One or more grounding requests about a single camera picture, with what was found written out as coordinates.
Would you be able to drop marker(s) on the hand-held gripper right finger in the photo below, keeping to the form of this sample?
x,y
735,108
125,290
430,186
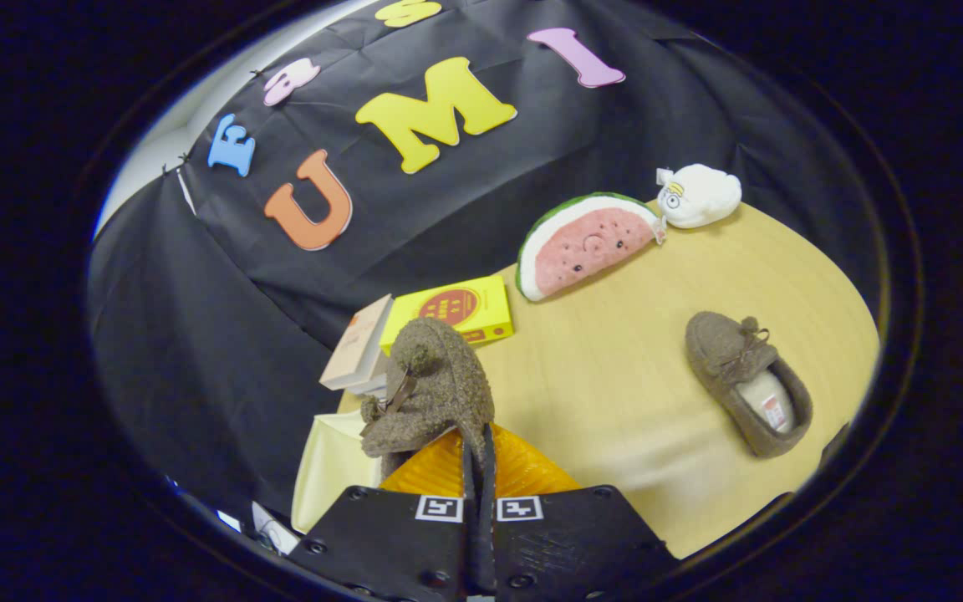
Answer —
x,y
573,539

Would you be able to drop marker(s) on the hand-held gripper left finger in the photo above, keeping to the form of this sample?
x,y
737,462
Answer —
x,y
389,543

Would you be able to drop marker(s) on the beige storage box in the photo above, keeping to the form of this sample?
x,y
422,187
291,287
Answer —
x,y
331,477

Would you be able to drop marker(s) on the brown fuzzy slipper shoe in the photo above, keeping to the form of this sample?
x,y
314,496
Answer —
x,y
440,385
724,351

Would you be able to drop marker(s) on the yellow book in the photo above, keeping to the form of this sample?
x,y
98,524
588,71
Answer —
x,y
448,309

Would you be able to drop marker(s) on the watermelon plush toy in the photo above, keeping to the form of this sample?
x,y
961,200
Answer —
x,y
590,247

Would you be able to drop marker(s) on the white plush toy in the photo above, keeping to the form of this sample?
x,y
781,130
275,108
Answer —
x,y
703,196

